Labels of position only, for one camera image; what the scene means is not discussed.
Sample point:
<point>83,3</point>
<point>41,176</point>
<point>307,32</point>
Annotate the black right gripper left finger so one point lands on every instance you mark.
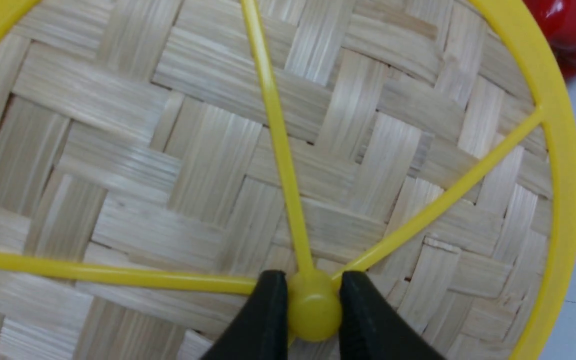
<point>259,331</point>

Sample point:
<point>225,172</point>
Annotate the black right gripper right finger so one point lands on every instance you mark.
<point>371,329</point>

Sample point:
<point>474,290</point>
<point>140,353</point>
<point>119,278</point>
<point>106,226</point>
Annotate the woven bamboo steamer lid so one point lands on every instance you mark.
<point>434,147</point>

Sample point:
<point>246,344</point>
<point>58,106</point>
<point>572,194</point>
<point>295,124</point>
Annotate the red bell pepper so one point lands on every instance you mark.
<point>557,20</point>

